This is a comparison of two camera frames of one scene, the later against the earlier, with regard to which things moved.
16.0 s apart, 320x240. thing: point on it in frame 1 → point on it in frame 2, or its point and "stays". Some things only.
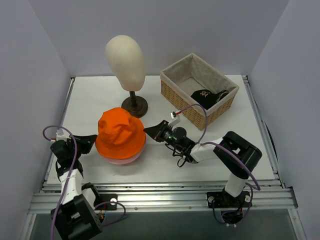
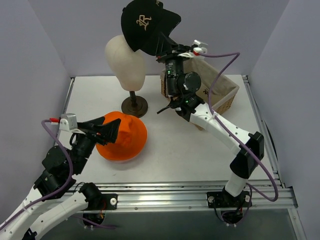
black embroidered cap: (207, 98) → (142, 21)
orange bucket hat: (120, 135) stays
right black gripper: (161, 131) → (172, 53)
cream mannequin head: (126, 58) stays
